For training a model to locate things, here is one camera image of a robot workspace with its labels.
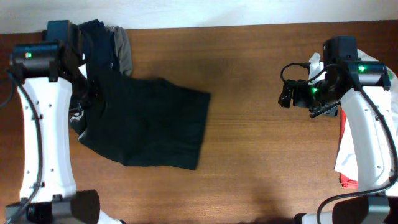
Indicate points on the red and white shirt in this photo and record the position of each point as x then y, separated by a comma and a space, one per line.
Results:
346, 163

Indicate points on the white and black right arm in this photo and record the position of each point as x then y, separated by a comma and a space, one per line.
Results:
361, 88

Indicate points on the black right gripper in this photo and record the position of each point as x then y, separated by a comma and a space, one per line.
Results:
300, 98

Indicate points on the folded grey garment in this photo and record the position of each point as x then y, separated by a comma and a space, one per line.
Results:
122, 49

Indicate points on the folded navy blue garment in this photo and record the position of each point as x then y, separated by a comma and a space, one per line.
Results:
99, 47

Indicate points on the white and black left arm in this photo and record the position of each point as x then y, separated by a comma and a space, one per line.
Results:
50, 78

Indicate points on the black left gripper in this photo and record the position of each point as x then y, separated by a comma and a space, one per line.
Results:
80, 100

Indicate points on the black shorts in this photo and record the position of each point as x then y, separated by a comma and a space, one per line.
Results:
145, 122

